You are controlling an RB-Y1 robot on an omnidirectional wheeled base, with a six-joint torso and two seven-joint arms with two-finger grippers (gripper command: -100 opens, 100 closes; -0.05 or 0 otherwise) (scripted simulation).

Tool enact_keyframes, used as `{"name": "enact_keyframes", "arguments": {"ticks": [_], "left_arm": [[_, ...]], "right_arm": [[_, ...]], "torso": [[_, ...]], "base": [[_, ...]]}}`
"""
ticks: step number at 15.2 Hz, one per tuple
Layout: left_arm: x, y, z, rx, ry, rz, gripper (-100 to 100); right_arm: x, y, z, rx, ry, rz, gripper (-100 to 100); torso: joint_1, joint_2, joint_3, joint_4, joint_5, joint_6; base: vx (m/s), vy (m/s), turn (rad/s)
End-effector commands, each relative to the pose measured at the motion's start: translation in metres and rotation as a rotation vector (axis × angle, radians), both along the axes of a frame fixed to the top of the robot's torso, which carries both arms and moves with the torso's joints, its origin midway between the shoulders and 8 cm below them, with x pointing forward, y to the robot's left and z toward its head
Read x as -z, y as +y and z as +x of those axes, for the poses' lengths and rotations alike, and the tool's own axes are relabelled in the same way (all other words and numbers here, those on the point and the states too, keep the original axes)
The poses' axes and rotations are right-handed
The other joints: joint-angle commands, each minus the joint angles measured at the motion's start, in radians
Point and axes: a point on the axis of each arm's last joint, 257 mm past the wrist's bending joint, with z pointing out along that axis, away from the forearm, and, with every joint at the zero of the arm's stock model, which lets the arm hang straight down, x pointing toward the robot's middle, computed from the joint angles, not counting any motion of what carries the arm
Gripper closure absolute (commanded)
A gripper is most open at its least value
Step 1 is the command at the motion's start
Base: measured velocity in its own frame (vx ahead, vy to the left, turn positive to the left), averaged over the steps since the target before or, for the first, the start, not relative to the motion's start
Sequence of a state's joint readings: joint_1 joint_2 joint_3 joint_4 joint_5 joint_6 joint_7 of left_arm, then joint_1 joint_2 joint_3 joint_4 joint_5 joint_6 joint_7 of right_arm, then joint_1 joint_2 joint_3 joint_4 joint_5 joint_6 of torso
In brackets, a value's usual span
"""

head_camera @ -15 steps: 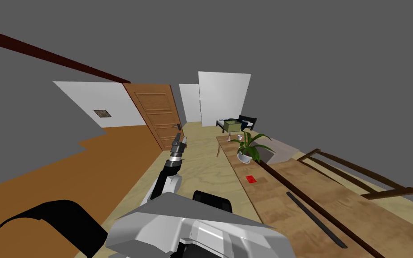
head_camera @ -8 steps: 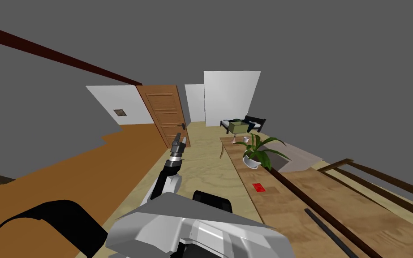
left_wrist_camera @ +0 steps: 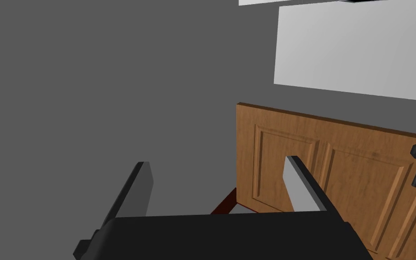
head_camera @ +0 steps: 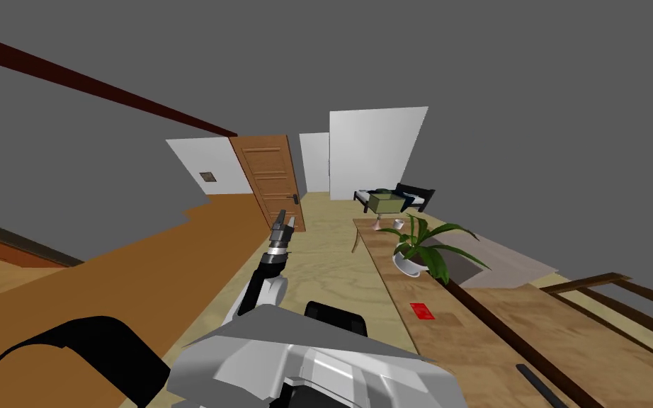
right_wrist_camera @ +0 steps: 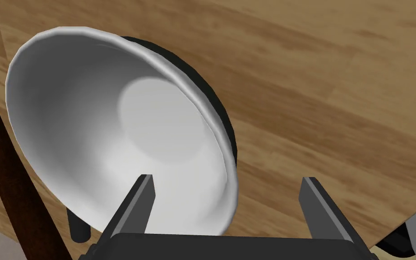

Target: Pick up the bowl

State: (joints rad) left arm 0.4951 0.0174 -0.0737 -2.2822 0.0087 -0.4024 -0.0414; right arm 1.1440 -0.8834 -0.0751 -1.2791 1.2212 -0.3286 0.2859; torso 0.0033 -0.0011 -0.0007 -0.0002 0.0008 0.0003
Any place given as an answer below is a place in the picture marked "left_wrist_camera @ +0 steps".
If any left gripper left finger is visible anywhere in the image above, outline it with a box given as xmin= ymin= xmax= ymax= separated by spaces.
xmin=100 ymin=161 xmax=154 ymax=230

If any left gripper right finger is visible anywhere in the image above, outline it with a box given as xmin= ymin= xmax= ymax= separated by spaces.
xmin=282 ymin=155 xmax=344 ymax=222

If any brown wooden door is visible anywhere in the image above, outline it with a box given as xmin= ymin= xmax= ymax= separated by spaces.
xmin=236 ymin=102 xmax=416 ymax=260

